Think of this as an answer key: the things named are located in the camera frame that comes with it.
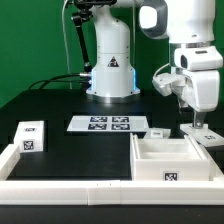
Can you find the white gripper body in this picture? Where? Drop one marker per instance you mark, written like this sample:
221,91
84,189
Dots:
199,81

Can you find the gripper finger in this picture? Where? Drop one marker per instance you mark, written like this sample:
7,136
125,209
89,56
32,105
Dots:
183,107
198,120

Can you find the white flat marker plate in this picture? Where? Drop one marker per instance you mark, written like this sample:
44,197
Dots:
108,124

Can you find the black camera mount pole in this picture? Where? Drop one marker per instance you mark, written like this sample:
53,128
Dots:
83,15

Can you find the white cabinet top block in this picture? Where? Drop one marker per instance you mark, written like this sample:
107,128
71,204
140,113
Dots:
30,136

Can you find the white cabinet body box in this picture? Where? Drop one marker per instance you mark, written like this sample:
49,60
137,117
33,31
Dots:
168,160

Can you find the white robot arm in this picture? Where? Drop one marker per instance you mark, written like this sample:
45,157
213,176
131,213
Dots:
185,23

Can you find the white U-shaped fence frame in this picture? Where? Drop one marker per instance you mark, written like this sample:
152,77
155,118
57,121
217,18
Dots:
105,192

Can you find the white cabinet door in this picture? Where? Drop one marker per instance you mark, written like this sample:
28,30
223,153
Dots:
157,133
204,136

